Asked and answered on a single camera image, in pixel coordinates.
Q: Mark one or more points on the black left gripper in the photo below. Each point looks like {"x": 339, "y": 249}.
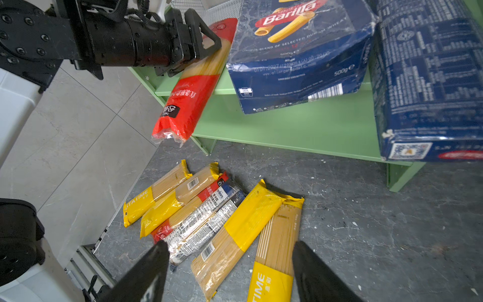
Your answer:
{"x": 111, "y": 34}

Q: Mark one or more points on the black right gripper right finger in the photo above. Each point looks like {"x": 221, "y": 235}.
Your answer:
{"x": 315, "y": 280}

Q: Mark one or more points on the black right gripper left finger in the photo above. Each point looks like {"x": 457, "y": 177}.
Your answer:
{"x": 145, "y": 281}

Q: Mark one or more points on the yellow Pastatime spaghetti bag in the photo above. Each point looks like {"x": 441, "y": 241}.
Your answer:
{"x": 273, "y": 273}

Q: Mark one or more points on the red spaghetti bag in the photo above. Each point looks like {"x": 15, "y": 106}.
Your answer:
{"x": 197, "y": 83}
{"x": 168, "y": 226}

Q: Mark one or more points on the yellow top brown spaghetti bag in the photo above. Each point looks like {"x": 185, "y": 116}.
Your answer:
{"x": 216, "y": 261}

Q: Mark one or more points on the blue Barilla rigatoni box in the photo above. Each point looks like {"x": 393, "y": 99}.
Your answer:
{"x": 290, "y": 52}

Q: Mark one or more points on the clear black label pasta bag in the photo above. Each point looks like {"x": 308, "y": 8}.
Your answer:
{"x": 203, "y": 223}

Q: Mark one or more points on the long blue spaghetti box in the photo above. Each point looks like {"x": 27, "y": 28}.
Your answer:
{"x": 426, "y": 76}

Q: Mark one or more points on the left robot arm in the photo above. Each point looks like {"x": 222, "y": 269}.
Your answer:
{"x": 34, "y": 44}

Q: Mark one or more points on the yellow pasta bag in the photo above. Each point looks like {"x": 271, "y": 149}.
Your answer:
{"x": 139, "y": 205}
{"x": 178, "y": 198}

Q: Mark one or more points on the yellow pasta bag far left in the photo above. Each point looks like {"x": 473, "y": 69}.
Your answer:
{"x": 139, "y": 205}

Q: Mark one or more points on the green metal shelf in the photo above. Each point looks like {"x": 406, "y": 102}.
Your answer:
{"x": 342, "y": 125}

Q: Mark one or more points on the white wire mesh basket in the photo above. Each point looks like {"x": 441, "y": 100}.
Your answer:
{"x": 210, "y": 11}

